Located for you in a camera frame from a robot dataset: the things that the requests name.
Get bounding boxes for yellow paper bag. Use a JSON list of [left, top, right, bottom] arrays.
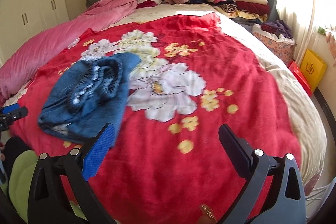
[[300, 49, 327, 92]]

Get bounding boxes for red floral blanket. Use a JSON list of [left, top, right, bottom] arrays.
[[11, 14, 301, 223]]

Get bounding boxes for cream bed sheet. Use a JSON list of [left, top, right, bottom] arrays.
[[2, 3, 328, 188]]

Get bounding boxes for pink quilt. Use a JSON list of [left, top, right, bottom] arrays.
[[1, 0, 138, 104]]

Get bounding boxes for blue denim lace-trimmed pants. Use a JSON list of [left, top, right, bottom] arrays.
[[38, 52, 140, 143]]

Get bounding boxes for floral fabric laundry basket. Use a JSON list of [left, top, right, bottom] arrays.
[[252, 20, 296, 67]]

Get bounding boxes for red box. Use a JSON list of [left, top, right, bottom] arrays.
[[289, 60, 313, 97]]

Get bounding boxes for white wardrobe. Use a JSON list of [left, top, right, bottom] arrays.
[[1, 0, 69, 65]]

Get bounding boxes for green fleece garment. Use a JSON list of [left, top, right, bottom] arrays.
[[8, 150, 38, 223]]

